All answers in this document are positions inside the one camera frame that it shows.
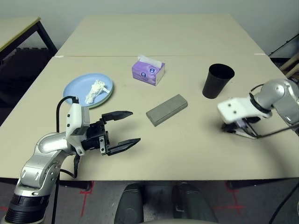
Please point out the white tissue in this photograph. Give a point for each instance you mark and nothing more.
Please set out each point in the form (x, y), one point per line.
(95, 91)

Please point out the black plastic cup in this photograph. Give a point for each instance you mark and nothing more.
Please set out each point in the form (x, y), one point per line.
(216, 84)

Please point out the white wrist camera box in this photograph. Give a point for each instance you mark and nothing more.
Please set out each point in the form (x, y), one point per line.
(240, 109)
(76, 121)

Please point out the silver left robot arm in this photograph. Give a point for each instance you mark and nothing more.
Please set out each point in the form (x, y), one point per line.
(44, 161)

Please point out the black foam floor mat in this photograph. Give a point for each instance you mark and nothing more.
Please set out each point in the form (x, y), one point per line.
(23, 67)

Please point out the black stand rod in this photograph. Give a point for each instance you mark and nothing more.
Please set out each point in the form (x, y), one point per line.
(283, 45)

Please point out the green plastic plate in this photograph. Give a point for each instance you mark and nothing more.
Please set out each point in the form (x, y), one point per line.
(109, 96)

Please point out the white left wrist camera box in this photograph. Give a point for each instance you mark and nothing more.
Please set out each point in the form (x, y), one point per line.
(76, 121)

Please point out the grey glasses case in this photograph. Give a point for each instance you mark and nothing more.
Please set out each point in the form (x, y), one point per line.
(167, 109)

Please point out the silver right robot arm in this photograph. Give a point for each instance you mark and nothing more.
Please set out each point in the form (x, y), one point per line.
(278, 93)

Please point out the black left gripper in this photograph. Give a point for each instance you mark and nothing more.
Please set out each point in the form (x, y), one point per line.
(95, 137)

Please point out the dark grey robot leg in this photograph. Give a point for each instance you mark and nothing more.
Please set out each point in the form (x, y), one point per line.
(194, 205)
(130, 203)

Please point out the dark grey robot left leg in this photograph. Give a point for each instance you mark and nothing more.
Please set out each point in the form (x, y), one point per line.
(130, 203)

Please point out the wooden stool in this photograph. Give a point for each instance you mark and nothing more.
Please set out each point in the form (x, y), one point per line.
(290, 64)

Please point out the beige side table black frame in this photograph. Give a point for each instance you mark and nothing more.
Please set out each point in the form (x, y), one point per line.
(16, 30)

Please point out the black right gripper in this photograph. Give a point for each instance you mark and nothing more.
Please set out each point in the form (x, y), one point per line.
(254, 119)

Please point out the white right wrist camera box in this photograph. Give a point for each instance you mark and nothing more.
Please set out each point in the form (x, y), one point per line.
(240, 109)

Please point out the purple tissue pack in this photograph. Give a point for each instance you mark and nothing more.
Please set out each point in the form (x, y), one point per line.
(144, 72)

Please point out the black table foot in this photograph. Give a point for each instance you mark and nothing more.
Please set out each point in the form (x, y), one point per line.
(77, 185)

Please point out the dark grey robot right leg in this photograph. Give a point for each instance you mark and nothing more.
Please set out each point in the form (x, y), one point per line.
(194, 205)

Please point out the blue plastic plate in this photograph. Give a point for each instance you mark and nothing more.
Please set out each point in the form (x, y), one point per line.
(77, 86)

